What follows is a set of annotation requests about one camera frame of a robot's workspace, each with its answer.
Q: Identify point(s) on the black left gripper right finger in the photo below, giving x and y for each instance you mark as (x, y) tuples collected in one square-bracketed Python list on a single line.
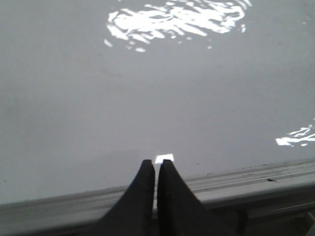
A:
[(180, 213)]

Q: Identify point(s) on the white whiteboard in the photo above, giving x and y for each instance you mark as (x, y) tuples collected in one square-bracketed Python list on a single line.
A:
[(90, 88)]

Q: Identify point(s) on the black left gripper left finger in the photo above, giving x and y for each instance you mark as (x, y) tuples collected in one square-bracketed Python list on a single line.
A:
[(131, 214)]

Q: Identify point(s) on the aluminium whiteboard tray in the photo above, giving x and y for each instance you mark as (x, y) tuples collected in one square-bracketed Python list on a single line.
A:
[(68, 213)]

